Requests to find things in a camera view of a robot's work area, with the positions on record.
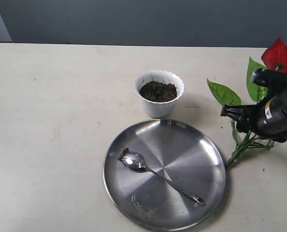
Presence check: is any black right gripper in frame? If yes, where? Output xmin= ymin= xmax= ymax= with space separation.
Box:
xmin=220 ymin=68 xmax=287 ymax=143

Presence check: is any artificial red flower plant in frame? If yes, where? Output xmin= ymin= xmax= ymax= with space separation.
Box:
xmin=207 ymin=37 xmax=287 ymax=167

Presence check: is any stainless steel spork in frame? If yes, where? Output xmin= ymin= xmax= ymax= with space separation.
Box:
xmin=118 ymin=147 xmax=206 ymax=206

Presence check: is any white scalloped plastic pot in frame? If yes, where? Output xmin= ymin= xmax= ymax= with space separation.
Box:
xmin=134 ymin=70 xmax=185 ymax=118

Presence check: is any round stainless steel plate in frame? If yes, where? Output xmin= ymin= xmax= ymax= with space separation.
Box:
xmin=103 ymin=119 xmax=226 ymax=232

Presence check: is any dark potting soil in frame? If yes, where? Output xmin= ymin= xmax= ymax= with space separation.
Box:
xmin=139 ymin=81 xmax=177 ymax=102

